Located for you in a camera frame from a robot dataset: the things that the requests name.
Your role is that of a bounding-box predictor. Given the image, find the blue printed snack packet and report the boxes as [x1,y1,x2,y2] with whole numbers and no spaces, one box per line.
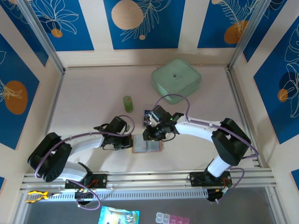
[98,206,140,224]

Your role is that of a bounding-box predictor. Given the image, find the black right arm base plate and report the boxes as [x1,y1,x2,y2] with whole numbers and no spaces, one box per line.
[189,171,233,187]

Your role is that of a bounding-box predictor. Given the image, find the wide aluminium mounting rail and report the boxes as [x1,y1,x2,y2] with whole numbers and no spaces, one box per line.
[20,168,278,191]

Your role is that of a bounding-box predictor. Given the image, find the white pink pill organizer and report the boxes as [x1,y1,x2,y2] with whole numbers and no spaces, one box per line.
[155,212,190,224]

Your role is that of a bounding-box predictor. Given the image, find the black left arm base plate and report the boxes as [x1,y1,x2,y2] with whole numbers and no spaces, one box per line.
[64,174,108,189]

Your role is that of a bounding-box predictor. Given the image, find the aluminium frame post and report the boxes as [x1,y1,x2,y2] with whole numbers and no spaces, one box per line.
[17,0,65,73]
[227,0,273,72]

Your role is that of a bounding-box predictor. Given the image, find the aluminium side rail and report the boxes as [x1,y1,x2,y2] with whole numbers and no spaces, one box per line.
[39,70,66,150]
[225,66,263,168]

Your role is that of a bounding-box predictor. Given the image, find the yellow handled pliers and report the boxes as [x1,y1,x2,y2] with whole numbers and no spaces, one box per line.
[25,190,63,203]

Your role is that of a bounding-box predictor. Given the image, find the tan leather card holder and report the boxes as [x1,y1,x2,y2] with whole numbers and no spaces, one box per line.
[130,134,164,154]

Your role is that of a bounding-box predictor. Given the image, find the dark printed card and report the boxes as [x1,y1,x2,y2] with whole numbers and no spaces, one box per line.
[142,109,154,128]

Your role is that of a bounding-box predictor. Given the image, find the mint green zip case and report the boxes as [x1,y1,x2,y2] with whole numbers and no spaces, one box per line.
[151,58,202,105]

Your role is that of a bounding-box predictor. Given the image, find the green cylindrical can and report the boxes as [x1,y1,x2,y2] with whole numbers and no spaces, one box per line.
[123,95,134,114]

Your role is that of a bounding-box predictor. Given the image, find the grey slotted cable duct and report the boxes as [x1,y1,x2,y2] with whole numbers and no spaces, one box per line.
[23,189,209,203]

